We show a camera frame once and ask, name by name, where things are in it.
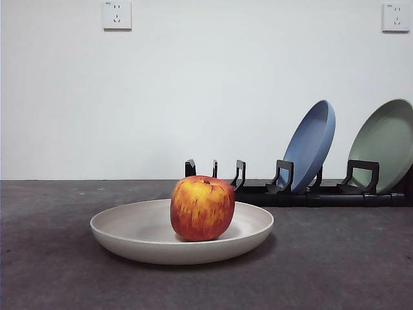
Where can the white wall socket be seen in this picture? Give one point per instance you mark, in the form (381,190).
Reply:
(117,15)
(397,17)

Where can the blue round plate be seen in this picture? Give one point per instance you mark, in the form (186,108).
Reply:
(309,145)

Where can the green round plate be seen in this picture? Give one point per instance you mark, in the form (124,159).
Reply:
(384,145)

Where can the red yellow apple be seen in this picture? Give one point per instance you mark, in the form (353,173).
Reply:
(201,210)

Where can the cream yellow round plate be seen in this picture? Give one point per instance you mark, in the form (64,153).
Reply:
(129,245)

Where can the black plate rack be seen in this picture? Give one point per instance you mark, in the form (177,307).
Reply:
(284,200)

